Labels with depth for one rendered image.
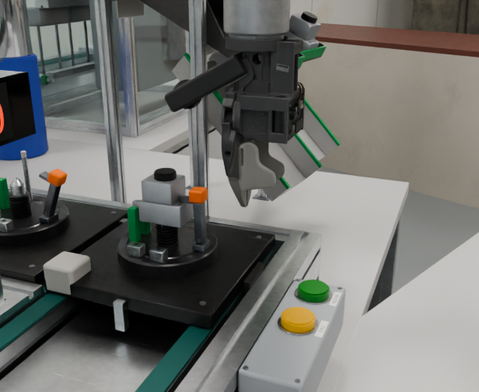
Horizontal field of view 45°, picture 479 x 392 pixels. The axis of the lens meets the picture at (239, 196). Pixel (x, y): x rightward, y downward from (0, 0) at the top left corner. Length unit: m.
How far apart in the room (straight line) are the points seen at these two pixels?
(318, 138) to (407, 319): 0.45
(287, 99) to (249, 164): 0.10
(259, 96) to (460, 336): 0.46
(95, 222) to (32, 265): 0.16
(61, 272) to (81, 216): 0.22
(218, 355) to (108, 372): 0.14
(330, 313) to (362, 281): 0.29
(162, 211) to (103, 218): 0.21
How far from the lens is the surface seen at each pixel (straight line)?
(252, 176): 0.71
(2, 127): 0.67
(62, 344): 0.77
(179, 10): 0.99
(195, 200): 0.76
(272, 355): 0.65
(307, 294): 0.74
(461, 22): 6.34
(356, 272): 1.03
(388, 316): 0.92
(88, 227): 0.94
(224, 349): 0.66
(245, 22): 0.66
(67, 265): 0.79
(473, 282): 1.05
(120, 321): 0.75
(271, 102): 0.66
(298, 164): 1.07
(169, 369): 0.65
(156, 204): 0.78
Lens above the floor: 1.35
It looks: 21 degrees down
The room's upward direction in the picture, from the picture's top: straight up
